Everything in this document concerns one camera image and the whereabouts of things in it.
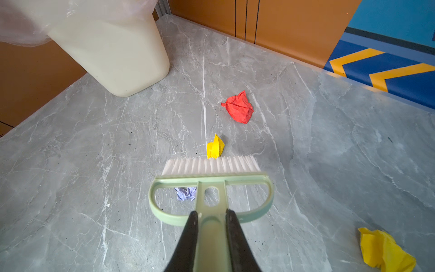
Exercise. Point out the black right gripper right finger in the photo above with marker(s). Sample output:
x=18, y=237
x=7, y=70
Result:
x=242, y=259

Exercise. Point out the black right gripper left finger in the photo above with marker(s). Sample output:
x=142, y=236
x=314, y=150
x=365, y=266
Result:
x=183, y=258

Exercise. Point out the green hand brush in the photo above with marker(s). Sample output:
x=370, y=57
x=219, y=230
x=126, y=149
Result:
x=212, y=177

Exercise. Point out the lilac crumpled paper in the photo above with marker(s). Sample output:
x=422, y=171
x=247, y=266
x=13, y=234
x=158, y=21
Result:
x=188, y=193

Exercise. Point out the small red crumpled paper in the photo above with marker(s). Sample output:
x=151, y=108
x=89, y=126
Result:
x=239, y=108

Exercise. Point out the yellow folded paper scrap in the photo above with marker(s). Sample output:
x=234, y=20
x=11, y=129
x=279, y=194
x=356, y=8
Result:
x=215, y=148

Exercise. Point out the yellow crumpled paper ball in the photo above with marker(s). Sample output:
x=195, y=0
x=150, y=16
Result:
x=380, y=250

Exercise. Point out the cream trash bin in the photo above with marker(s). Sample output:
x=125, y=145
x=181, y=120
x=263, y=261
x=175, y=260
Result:
x=116, y=42

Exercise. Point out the aluminium corner post left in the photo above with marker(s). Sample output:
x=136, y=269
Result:
x=162, y=8

